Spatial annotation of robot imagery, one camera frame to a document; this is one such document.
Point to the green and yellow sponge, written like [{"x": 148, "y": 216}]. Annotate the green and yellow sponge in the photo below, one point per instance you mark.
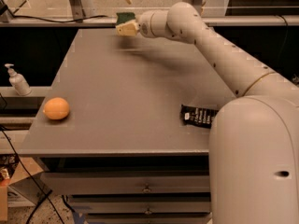
[{"x": 123, "y": 17}]

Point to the grey drawer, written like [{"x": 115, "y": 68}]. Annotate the grey drawer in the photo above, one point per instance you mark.
[
  {"x": 141, "y": 204},
  {"x": 135, "y": 182},
  {"x": 148, "y": 219}
]

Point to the white box on floor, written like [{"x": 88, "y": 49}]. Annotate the white box on floor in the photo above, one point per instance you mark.
[{"x": 26, "y": 192}]

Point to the middle grey drawer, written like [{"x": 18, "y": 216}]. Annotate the middle grey drawer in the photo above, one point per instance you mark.
[{"x": 141, "y": 204}]

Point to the grey drawer cabinet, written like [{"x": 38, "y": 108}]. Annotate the grey drawer cabinet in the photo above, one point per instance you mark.
[{"x": 125, "y": 96}]

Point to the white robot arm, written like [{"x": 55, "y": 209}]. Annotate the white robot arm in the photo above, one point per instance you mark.
[{"x": 254, "y": 139}]

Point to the orange round fruit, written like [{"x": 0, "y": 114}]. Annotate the orange round fruit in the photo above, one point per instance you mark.
[{"x": 56, "y": 108}]

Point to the top grey drawer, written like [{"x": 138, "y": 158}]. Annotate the top grey drawer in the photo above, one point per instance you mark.
[{"x": 135, "y": 182}]

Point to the white pump soap bottle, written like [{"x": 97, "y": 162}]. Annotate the white pump soap bottle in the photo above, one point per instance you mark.
[{"x": 17, "y": 81}]

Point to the bottom grey drawer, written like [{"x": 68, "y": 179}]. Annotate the bottom grey drawer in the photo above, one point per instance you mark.
[{"x": 148, "y": 219}]

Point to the black snack wrapper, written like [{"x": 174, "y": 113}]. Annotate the black snack wrapper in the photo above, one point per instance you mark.
[{"x": 197, "y": 116}]

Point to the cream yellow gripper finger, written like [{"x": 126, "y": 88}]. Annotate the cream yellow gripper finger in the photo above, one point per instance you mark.
[{"x": 129, "y": 28}]

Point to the grey metal frame leg left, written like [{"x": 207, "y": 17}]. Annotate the grey metal frame leg left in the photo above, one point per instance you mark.
[{"x": 77, "y": 10}]

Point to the cardboard box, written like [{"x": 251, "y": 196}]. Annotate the cardboard box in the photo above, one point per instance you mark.
[{"x": 26, "y": 167}]

